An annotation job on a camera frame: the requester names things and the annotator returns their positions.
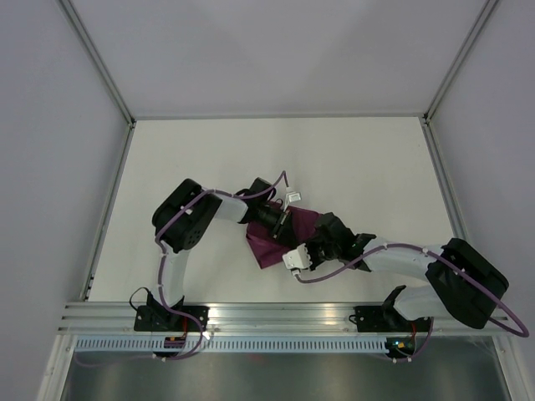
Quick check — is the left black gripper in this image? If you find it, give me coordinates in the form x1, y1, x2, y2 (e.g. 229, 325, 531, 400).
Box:
255, 205, 296, 250

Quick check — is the purple cloth napkin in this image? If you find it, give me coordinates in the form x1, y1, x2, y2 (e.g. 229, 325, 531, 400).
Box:
246, 202, 320, 269

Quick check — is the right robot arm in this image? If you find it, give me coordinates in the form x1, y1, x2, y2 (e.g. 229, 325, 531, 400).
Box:
305, 212, 509, 330

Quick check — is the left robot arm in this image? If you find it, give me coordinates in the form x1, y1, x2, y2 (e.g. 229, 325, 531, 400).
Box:
147, 177, 298, 331

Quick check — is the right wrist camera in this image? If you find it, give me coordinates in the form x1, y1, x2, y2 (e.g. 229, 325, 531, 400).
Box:
282, 243, 313, 277

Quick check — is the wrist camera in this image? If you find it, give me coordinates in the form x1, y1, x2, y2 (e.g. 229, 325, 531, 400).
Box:
282, 243, 313, 277
283, 190, 302, 208

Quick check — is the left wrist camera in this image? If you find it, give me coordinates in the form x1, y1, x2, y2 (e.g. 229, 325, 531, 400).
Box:
283, 190, 302, 208

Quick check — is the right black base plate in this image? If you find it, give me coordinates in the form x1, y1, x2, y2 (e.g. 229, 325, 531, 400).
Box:
348, 305, 431, 333

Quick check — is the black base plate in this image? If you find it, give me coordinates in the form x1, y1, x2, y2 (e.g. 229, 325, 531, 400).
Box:
348, 305, 431, 333
134, 304, 209, 332

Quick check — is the white slotted cable duct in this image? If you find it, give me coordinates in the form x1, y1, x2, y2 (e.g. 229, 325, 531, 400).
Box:
75, 336, 387, 353

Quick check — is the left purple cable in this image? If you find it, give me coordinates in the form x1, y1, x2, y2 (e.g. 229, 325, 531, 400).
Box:
73, 170, 293, 368

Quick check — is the purple cable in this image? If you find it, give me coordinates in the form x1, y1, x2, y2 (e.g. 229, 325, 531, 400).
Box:
73, 170, 293, 368
292, 244, 528, 363

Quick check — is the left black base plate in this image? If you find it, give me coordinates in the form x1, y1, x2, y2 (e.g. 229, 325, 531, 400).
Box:
134, 304, 209, 332

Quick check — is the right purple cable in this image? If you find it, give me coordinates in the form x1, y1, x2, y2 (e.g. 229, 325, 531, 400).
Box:
292, 244, 528, 363

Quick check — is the aluminium front rail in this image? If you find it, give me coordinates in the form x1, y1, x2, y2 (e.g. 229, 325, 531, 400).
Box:
57, 301, 513, 338

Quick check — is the right aluminium frame post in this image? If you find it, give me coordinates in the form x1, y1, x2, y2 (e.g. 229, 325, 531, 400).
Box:
421, 0, 501, 124

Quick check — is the aluminium frame post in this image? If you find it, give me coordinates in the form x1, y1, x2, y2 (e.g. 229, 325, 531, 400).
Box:
421, 0, 501, 124
58, 0, 135, 126

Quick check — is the left aluminium frame post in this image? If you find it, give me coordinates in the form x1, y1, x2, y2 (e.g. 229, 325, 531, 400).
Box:
58, 0, 135, 126

